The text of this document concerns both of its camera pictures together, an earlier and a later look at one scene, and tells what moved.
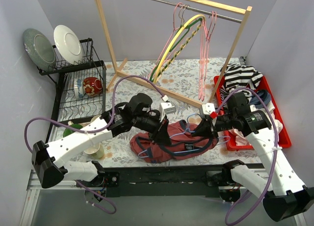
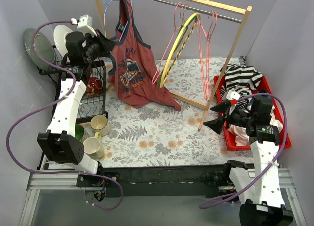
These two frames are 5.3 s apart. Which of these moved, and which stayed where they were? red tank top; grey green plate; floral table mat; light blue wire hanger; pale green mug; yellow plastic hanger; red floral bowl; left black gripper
Moved: yellow plastic hanger; red tank top; left black gripper; light blue wire hanger
Stayed: grey green plate; floral table mat; red floral bowl; pale green mug
